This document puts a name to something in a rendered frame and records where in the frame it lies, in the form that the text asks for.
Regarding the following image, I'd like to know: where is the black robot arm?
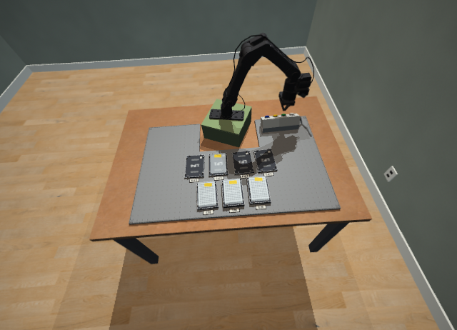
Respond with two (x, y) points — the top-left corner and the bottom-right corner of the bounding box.
(209, 33), (311, 121)

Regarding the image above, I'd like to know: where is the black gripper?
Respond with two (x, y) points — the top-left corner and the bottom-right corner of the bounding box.
(278, 90), (295, 111)

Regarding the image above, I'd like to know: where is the grey control panel with coloured buttons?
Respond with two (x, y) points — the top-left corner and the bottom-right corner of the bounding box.
(260, 113), (311, 136)

